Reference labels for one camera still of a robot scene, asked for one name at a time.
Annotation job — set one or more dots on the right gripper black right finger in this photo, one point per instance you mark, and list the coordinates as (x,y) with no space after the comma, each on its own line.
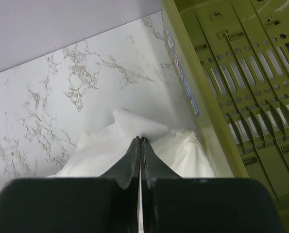
(172,204)

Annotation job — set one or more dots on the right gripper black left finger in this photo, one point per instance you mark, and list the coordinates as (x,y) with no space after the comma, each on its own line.
(104,204)

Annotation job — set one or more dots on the olive green plastic basket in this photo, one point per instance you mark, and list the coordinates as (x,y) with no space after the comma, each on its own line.
(232,59)

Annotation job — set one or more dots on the white t shirt robot print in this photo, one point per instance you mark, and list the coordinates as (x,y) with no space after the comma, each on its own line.
(96,152)

